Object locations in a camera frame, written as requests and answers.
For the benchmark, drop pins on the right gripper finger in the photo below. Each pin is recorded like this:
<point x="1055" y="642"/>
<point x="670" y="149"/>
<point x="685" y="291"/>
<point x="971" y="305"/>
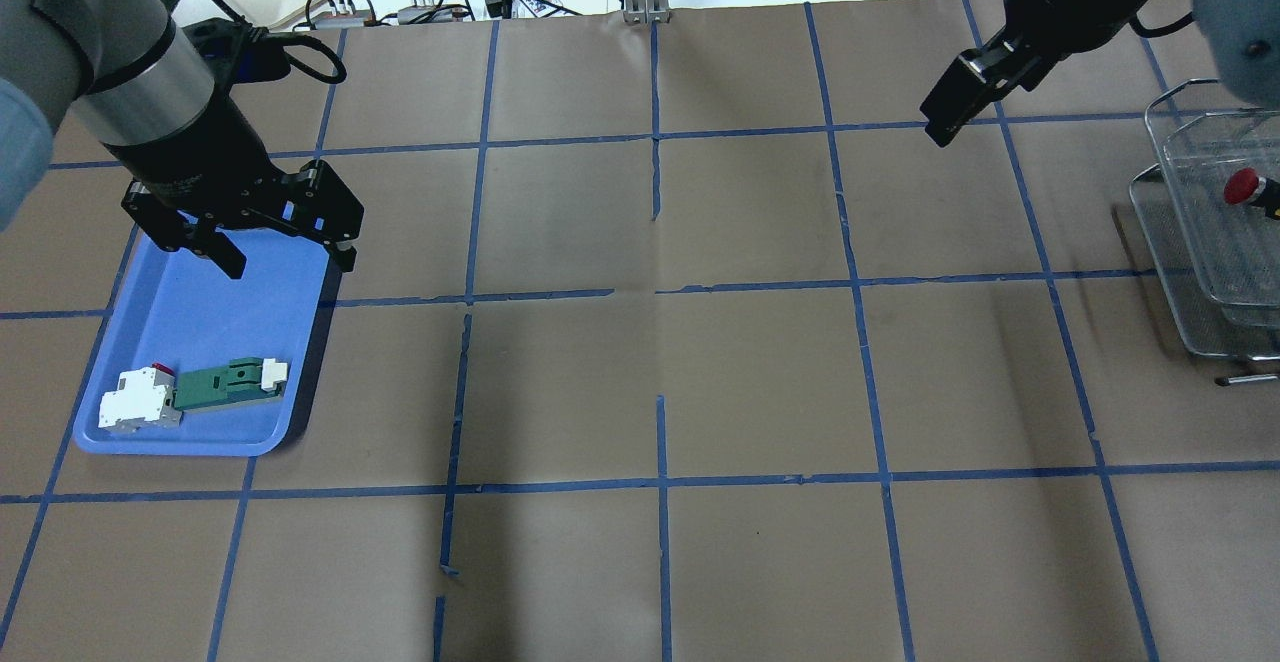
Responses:
<point x="975" y="80"/>

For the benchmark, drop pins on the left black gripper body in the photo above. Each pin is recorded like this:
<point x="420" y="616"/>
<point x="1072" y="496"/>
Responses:
<point x="196" y="151"/>

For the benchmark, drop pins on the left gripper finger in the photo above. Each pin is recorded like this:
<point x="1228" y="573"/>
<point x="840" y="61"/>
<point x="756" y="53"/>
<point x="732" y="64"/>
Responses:
<point x="171" y="230"/>
<point x="317" y="205"/>

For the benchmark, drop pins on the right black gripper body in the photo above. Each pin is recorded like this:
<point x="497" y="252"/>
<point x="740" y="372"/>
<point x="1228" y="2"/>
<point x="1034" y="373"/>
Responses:
<point x="1052" y="4"/>

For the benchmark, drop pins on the red emergency stop button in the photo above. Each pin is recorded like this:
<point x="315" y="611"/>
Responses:
<point x="1248" y="187"/>

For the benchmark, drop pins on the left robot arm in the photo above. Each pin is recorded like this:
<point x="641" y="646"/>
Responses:
<point x="156" y="96"/>

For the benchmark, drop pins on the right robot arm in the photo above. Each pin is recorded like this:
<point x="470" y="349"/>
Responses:
<point x="1241" y="34"/>

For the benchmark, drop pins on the blue plastic tray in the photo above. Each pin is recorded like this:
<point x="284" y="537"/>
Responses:
<point x="182" y="311"/>

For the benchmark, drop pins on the white circuit breaker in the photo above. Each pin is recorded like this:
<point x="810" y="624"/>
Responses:
<point x="143" y="398"/>

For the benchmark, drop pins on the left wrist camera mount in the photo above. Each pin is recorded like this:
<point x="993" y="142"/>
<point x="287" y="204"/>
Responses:
<point x="237" y="53"/>

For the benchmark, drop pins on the green white switch part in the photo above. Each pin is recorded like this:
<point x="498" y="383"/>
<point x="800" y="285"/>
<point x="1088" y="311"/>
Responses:
<point x="242" y="380"/>

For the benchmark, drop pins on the metal wire mesh shelf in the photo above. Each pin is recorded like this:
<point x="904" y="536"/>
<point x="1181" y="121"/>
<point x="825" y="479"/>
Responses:
<point x="1216" y="263"/>

